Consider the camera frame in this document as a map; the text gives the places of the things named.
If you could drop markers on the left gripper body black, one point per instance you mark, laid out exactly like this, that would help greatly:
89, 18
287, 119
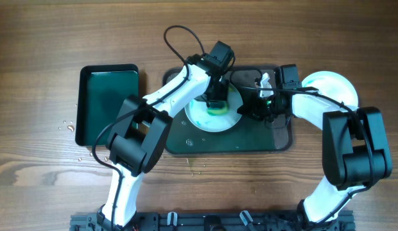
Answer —
215, 95

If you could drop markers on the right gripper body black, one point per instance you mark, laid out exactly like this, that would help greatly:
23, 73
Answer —
253, 109

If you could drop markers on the green yellow sponge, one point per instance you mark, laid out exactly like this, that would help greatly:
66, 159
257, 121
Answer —
217, 108

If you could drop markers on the white plate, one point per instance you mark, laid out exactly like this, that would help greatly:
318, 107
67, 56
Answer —
196, 112
333, 85

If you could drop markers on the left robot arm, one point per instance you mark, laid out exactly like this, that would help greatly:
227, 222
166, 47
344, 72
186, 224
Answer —
137, 138

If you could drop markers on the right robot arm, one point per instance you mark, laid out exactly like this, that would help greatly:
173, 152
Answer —
355, 150

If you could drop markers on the small dark green water tray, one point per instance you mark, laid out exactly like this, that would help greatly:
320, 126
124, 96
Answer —
102, 90

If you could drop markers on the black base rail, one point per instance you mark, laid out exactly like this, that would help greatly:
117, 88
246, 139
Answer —
153, 221

